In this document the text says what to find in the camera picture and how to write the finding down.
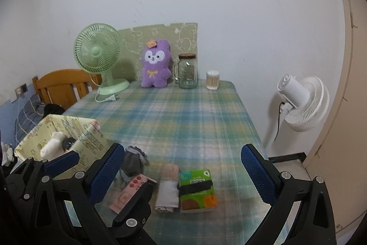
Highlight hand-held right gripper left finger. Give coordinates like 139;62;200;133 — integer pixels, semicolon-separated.
29;143;126;245

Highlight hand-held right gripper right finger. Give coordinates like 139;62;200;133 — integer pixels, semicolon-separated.
241;144;337;245

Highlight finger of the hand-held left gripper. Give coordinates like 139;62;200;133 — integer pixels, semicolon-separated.
17;151;80;177
111;182;154;234

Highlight white cloth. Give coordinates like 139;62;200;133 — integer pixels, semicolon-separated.
0;142;15;166
40;132;66;159

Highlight pink packet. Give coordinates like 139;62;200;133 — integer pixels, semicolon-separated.
109;173;158;214

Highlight grey sock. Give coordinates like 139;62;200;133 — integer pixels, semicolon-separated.
122;145;150;177
62;136;76;151

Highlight yellow printed storage box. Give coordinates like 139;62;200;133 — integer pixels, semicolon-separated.
14;114;109;181

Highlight beige folded cloth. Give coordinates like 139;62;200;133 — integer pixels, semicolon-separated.
155;164;181;212

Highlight crumpled white cloth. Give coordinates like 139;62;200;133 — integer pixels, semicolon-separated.
0;142;15;166

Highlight black cloth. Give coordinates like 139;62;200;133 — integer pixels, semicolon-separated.
44;103;66;116

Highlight blue plaid pillow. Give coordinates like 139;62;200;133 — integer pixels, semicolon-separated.
14;94;50;145

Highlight green tissue packet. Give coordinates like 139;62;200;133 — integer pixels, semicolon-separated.
179;169;216;212

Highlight wooden bed headboard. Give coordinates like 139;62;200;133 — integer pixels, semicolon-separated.
32;69;103;110

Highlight white standing fan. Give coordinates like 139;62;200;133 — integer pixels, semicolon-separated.
264;75;330;152

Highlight plaid tablecloth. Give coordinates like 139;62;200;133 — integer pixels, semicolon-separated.
61;79;273;245

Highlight cotton swab container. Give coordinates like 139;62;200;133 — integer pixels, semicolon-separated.
206;70;220;90

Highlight purple plush toy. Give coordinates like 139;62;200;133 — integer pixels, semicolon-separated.
140;39;172;88

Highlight green desk fan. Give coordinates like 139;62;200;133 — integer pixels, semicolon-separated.
74;23;130;96

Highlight glass jar mug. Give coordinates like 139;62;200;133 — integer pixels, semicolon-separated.
172;53;198;89

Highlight beige door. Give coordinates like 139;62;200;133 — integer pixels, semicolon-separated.
304;0;367;234

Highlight green printed cardboard panel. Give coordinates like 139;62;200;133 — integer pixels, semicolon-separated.
116;23;198;82

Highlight green fan power cable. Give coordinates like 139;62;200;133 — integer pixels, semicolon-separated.
95;84;119;103

